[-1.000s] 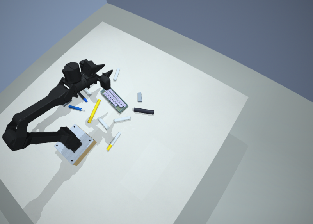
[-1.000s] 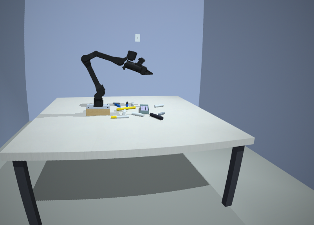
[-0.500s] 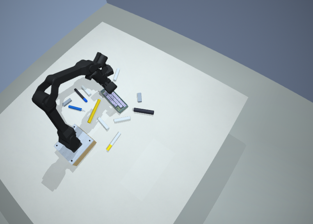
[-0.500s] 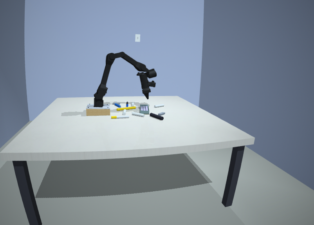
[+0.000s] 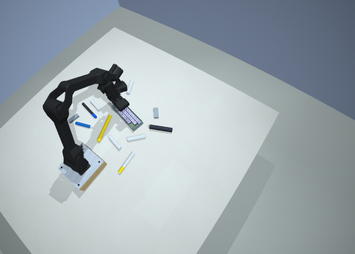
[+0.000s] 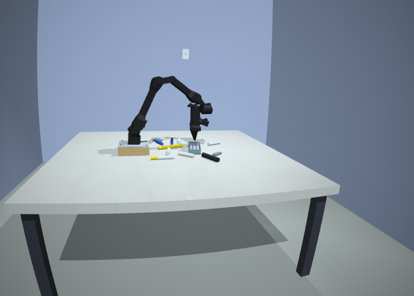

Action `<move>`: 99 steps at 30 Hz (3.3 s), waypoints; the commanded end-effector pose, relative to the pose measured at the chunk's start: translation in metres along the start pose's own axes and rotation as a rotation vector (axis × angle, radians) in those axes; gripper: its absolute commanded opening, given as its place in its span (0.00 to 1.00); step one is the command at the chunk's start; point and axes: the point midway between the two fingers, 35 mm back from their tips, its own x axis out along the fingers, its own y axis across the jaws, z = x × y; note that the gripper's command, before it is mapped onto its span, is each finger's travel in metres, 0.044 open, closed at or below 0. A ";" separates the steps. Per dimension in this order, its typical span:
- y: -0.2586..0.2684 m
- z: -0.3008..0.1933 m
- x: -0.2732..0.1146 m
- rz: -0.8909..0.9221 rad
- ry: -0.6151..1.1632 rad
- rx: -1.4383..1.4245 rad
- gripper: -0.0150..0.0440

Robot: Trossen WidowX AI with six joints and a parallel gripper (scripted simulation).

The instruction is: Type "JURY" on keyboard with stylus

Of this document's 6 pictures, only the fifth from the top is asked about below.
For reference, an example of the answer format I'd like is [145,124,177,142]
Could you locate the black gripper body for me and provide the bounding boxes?
[101,87,130,112]

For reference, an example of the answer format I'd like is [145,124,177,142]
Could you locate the keyboard with white letter keys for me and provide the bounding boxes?
[111,105,143,131]

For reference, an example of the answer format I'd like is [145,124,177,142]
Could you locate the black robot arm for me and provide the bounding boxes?
[42,64,127,176]

